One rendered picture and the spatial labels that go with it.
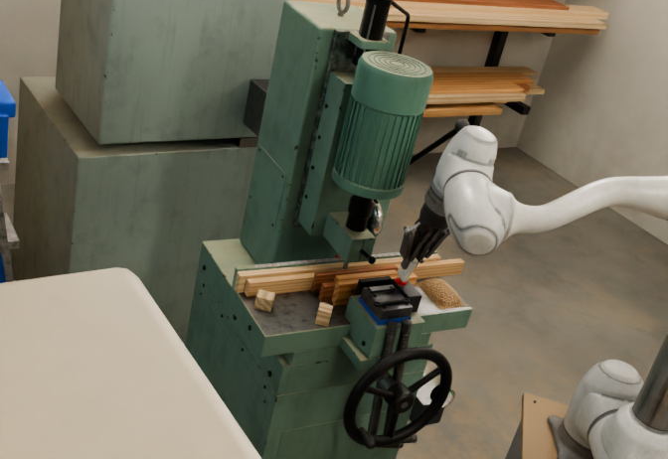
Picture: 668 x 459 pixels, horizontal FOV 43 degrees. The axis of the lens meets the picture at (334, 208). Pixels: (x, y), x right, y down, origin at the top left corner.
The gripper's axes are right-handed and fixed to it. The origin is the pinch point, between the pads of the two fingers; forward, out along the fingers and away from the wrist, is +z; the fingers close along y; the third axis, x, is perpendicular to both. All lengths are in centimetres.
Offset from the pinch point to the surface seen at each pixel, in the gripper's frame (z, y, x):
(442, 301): 15.9, -18.4, -0.3
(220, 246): 40, 23, -46
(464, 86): 101, -194, -208
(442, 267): 17.6, -26.3, -12.8
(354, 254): 7.3, 6.6, -11.4
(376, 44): -36, 5, -39
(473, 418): 114, -90, -15
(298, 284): 18.3, 18.0, -12.6
